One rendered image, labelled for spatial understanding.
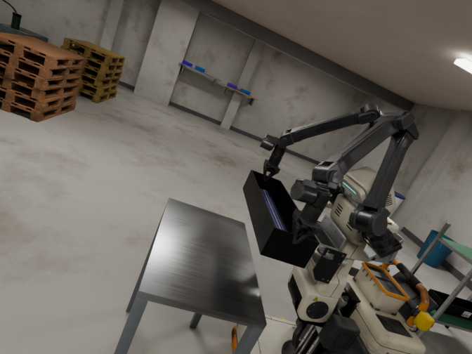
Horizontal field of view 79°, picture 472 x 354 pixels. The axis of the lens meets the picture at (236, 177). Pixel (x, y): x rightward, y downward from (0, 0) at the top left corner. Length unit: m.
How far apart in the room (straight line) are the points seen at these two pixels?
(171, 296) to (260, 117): 8.79
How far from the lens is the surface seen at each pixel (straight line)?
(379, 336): 1.51
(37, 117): 4.58
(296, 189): 0.89
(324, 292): 1.43
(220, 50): 9.31
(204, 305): 1.05
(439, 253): 6.07
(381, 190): 1.14
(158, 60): 8.95
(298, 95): 9.78
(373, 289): 1.62
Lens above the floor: 1.50
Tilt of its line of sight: 17 degrees down
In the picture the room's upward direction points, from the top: 24 degrees clockwise
